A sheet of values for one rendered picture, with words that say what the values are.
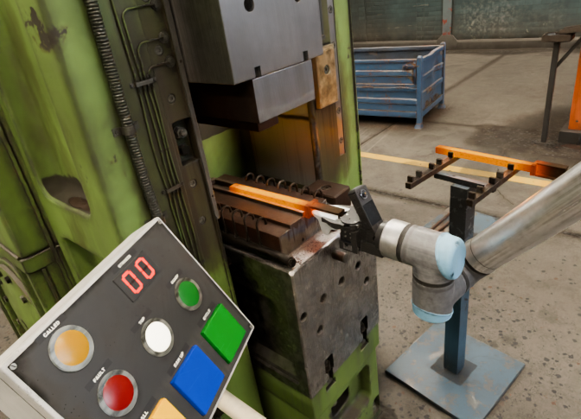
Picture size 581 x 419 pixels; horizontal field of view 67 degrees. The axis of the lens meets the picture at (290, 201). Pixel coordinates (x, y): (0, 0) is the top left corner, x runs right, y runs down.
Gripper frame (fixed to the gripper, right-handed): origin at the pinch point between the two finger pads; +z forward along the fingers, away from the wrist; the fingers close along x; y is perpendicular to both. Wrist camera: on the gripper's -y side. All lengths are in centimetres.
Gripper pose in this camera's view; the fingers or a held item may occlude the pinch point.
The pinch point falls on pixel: (317, 208)
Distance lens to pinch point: 112.9
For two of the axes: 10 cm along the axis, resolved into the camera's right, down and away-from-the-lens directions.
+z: -7.5, -2.3, 6.2
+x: 6.5, -4.2, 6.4
